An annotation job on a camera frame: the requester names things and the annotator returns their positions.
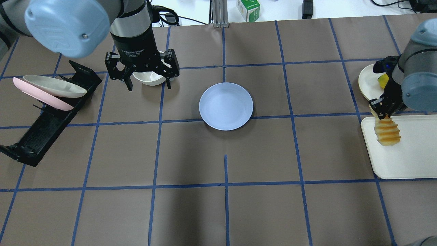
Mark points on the aluminium frame post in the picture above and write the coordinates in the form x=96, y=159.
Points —
x=219, y=14

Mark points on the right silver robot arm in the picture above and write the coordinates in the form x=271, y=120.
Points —
x=412, y=75

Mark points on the black dish rack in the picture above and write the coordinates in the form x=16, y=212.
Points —
x=35, y=143

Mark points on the white rectangular tray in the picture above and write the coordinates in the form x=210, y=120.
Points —
x=415, y=156

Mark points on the yellow lemon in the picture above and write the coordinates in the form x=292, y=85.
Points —
x=383, y=80

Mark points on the green white carton box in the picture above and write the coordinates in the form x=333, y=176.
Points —
x=249, y=9

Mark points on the pink plate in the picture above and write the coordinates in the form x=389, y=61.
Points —
x=41, y=95

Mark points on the light blue plate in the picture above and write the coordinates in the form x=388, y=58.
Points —
x=226, y=106

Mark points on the sliced yellow bread loaf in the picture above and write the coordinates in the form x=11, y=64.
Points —
x=387, y=132

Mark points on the cream plate in rack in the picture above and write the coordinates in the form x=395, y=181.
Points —
x=56, y=87

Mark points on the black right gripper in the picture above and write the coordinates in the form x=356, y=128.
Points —
x=392, y=98

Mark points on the cream bowl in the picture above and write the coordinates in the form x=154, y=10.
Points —
x=149, y=78

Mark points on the cream round plate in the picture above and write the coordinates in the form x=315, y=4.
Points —
x=368, y=84

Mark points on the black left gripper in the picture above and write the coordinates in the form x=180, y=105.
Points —
x=134, y=48

